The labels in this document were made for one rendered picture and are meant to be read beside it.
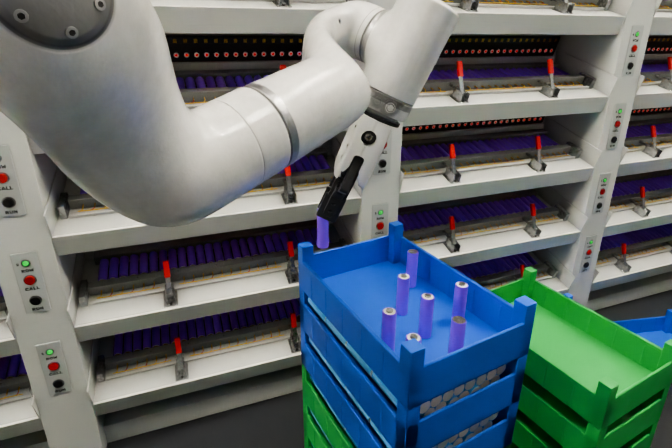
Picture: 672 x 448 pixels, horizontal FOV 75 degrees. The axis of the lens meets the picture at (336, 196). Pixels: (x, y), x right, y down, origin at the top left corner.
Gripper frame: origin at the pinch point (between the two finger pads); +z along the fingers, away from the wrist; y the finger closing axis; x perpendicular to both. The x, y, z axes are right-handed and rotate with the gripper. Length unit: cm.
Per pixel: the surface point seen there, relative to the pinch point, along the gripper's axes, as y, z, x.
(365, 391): -17.0, 16.0, -13.0
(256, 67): 38.9, -8.5, 23.8
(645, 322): 54, 13, -112
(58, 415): 5, 68, 30
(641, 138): 71, -35, -86
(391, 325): -15.8, 6.0, -11.8
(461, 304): -9.2, 2.5, -21.8
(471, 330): -10.3, 5.2, -24.7
